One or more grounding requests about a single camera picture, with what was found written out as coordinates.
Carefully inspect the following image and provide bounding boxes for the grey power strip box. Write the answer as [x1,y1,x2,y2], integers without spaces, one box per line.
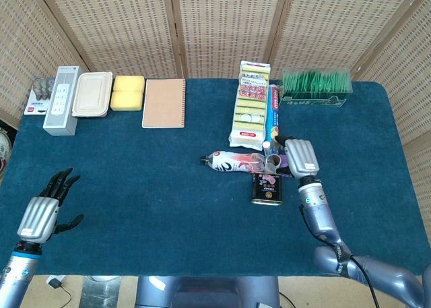
[42,65,81,137]

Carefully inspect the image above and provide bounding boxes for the black gold luncheon meat can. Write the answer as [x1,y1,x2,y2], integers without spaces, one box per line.
[251,172,284,206]

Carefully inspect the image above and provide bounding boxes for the white charger with black cable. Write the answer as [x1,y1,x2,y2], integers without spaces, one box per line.
[46,276,73,305]

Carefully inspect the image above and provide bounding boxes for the clear box green tea packets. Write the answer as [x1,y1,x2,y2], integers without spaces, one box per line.
[281,67,354,107]

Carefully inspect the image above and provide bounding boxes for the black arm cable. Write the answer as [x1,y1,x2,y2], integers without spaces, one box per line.
[299,205,376,308]

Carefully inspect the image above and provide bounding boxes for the kraft spiral notebook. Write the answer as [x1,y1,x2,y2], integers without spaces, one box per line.
[141,78,187,129]

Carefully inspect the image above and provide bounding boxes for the yellow sponge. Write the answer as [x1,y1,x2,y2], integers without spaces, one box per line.
[113,75,145,94]
[110,90,143,113]

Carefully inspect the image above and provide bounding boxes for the small purple box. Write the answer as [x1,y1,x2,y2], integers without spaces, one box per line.
[277,154,294,177]

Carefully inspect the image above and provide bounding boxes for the plastic drink bottle black cap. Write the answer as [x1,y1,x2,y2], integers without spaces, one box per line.
[200,150,267,174]

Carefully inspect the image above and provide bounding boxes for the beige lidded food container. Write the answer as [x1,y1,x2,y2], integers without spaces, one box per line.
[71,71,114,119]

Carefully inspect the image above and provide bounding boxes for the battery blister pack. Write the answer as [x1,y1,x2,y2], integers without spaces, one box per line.
[23,78,57,116]

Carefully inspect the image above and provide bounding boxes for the blue table cloth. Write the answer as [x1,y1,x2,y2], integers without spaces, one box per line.
[0,78,431,277]

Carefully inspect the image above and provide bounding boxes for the woven rattan folding screen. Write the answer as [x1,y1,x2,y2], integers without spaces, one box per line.
[0,0,431,221]

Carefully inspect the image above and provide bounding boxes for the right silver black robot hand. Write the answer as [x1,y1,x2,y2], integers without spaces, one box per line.
[274,135,320,180]

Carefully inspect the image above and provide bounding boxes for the blue cling wrap box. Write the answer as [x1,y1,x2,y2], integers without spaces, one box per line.
[263,84,282,154]

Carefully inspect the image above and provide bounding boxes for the grey robot torso base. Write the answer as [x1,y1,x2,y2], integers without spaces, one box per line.
[134,276,281,308]

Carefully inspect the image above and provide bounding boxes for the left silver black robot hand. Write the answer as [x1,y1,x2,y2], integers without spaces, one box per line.
[16,167,84,244]

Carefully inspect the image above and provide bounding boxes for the white paper roll cardboard core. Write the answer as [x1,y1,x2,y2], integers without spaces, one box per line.
[265,154,284,174]

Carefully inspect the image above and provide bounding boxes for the yellow sponge multipack bag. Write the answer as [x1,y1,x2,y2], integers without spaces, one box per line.
[228,60,271,151]

